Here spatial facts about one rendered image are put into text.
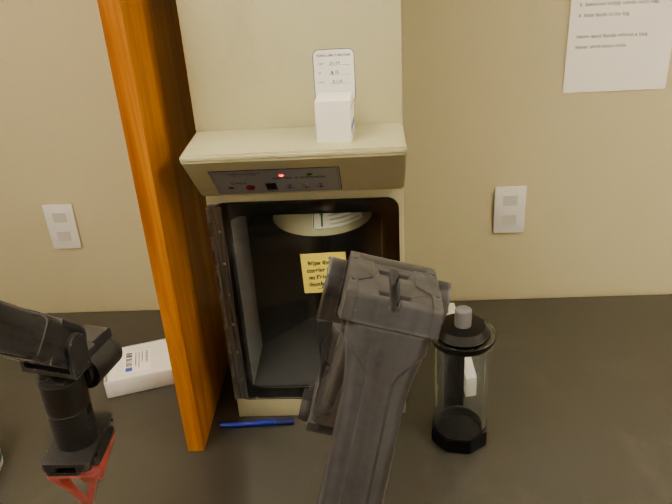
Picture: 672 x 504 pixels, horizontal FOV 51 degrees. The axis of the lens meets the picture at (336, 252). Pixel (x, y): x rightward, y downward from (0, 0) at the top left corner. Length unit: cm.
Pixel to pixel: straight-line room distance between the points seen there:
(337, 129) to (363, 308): 52
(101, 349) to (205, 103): 39
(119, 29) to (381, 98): 38
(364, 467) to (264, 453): 78
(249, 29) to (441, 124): 61
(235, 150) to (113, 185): 71
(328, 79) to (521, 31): 57
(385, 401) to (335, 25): 65
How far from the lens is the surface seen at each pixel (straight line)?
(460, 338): 116
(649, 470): 134
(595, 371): 153
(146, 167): 107
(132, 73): 103
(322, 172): 103
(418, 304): 53
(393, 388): 54
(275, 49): 107
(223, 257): 119
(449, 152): 158
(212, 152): 102
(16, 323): 86
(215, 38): 108
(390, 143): 100
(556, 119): 160
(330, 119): 101
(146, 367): 152
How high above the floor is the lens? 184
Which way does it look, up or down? 28 degrees down
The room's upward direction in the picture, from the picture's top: 4 degrees counter-clockwise
